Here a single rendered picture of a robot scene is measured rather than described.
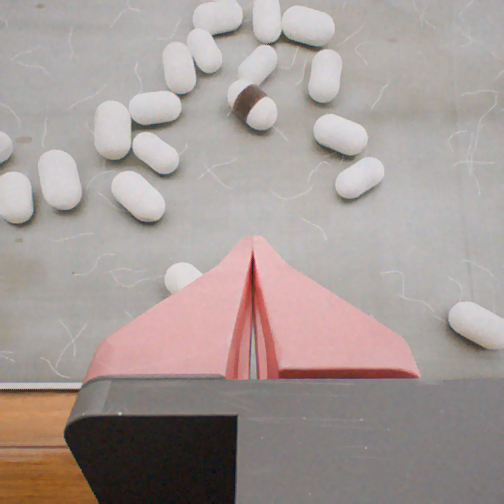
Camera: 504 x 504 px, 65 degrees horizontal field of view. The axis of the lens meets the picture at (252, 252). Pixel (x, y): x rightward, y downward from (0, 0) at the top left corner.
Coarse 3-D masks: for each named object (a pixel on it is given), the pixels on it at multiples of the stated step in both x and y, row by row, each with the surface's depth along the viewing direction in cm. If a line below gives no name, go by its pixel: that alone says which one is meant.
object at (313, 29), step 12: (288, 12) 26; (300, 12) 26; (312, 12) 26; (288, 24) 26; (300, 24) 26; (312, 24) 26; (324, 24) 26; (288, 36) 27; (300, 36) 27; (312, 36) 27; (324, 36) 26
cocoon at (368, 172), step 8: (360, 160) 24; (368, 160) 24; (376, 160) 24; (352, 168) 24; (360, 168) 24; (368, 168) 24; (376, 168) 24; (344, 176) 24; (352, 176) 24; (360, 176) 24; (368, 176) 24; (376, 176) 24; (336, 184) 24; (344, 184) 24; (352, 184) 24; (360, 184) 24; (368, 184) 24; (376, 184) 24; (344, 192) 24; (352, 192) 24; (360, 192) 24
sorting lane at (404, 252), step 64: (0, 0) 29; (64, 0) 29; (128, 0) 29; (192, 0) 29; (320, 0) 29; (384, 0) 29; (448, 0) 29; (0, 64) 28; (64, 64) 28; (128, 64) 28; (384, 64) 28; (448, 64) 28; (0, 128) 27; (64, 128) 26; (192, 128) 26; (384, 128) 26; (448, 128) 26; (192, 192) 25; (256, 192) 25; (320, 192) 25; (384, 192) 25; (448, 192) 25; (0, 256) 24; (64, 256) 24; (128, 256) 24; (192, 256) 24; (320, 256) 24; (384, 256) 24; (448, 256) 24; (0, 320) 23; (64, 320) 23; (128, 320) 23; (384, 320) 23; (448, 320) 23; (0, 384) 22; (64, 384) 22
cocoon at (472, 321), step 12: (456, 312) 22; (468, 312) 22; (480, 312) 22; (456, 324) 22; (468, 324) 22; (480, 324) 21; (492, 324) 21; (468, 336) 22; (480, 336) 22; (492, 336) 21; (492, 348) 22
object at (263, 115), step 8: (240, 80) 25; (248, 80) 25; (232, 88) 25; (240, 88) 25; (232, 96) 25; (232, 104) 25; (256, 104) 24; (264, 104) 24; (272, 104) 25; (256, 112) 25; (264, 112) 25; (272, 112) 25; (248, 120) 25; (256, 120) 25; (264, 120) 25; (272, 120) 25; (256, 128) 25; (264, 128) 25
